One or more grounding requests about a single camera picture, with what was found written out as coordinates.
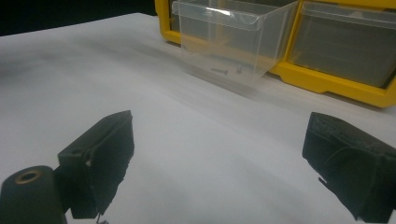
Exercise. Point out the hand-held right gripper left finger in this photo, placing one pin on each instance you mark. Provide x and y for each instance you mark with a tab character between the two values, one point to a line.
102	161

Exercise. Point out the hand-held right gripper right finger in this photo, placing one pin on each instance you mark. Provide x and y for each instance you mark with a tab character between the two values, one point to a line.
351	168

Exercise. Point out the yellow drawer organizer cabinet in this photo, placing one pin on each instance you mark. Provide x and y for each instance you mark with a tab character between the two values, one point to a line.
330	85

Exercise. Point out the small metal screw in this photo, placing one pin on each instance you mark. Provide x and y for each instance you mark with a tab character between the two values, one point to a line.
239	68

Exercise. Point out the clear plastic drawer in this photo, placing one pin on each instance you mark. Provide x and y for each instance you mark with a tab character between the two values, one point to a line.
224	46

